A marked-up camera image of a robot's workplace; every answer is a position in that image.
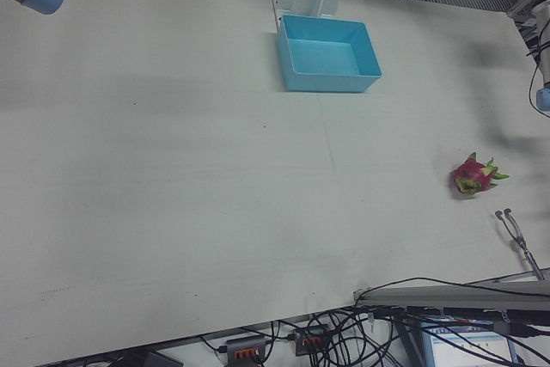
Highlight pink dragon fruit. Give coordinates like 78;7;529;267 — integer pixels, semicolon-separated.
449;151;510;196

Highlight light blue plastic bin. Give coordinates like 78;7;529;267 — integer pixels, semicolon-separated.
276;14;383;95

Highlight grey USB hub orange ports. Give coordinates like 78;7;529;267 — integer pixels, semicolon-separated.
218;334;270;364
288;324;334;358

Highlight grey aluminium beam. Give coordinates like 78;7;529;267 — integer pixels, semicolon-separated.
352;278;550;312

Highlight metal clamp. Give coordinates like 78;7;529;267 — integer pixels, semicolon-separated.
493;208;547;282

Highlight computer monitor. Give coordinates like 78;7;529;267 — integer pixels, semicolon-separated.
420;319;523;367

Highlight thin black cable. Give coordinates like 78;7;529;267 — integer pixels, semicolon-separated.
356;277;550;299

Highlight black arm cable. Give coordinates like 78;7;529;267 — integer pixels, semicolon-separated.
526;27;550;119

